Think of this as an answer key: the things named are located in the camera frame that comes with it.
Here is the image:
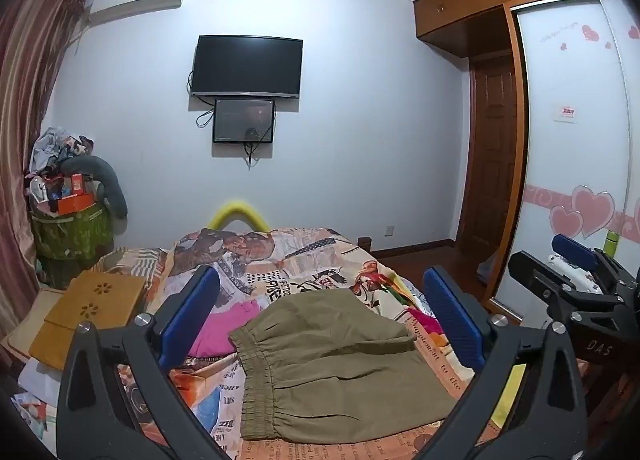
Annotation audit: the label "pile of boxes and clothes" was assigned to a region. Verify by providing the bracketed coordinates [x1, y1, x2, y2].
[25, 126, 108, 216]

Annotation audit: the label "yellow foam tube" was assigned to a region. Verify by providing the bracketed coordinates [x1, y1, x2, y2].
[207, 200, 273, 232]

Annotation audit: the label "pink cloth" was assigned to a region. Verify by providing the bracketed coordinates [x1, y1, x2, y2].
[187, 301, 263, 357]

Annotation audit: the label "printed blanket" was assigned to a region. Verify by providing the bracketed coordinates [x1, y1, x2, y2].
[95, 226, 531, 460]

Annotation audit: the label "olive green pants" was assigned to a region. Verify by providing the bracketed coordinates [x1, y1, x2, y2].
[229, 289, 476, 443]

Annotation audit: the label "black television cable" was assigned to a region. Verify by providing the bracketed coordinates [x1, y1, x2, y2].
[187, 69, 217, 129]

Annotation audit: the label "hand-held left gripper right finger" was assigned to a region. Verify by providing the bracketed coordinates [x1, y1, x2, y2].
[420, 266, 588, 460]

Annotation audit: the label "grey plush toy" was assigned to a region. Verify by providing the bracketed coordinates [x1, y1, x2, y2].
[70, 155, 129, 220]

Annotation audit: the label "wooden wardrobe with heart stickers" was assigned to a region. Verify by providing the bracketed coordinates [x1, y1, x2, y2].
[412, 0, 640, 331]

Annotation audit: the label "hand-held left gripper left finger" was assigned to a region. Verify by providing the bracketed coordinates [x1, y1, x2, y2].
[56, 265, 236, 460]

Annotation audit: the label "small black wall monitor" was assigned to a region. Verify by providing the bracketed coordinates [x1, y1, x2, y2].
[212, 97, 277, 144]

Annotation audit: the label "green fabric hamper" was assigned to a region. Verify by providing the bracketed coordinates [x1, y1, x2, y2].
[31, 200, 116, 291]

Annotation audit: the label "brown wooden door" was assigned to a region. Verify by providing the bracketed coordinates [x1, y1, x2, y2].
[467, 53, 519, 261]

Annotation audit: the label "striped red curtain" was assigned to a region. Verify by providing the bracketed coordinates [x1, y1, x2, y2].
[0, 0, 92, 381]

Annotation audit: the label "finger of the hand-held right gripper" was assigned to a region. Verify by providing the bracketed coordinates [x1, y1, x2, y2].
[551, 233, 640, 298]
[508, 250, 608, 328]

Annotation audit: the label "black wall television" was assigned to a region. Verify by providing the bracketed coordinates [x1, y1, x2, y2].
[190, 34, 304, 100]

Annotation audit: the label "scattered papers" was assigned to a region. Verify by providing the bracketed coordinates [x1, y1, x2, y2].
[10, 360, 68, 443]

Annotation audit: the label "black monitor cable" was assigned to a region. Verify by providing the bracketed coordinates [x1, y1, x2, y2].
[242, 140, 262, 171]

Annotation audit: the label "wooden lap desk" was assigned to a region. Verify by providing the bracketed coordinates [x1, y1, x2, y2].
[28, 270, 147, 372]

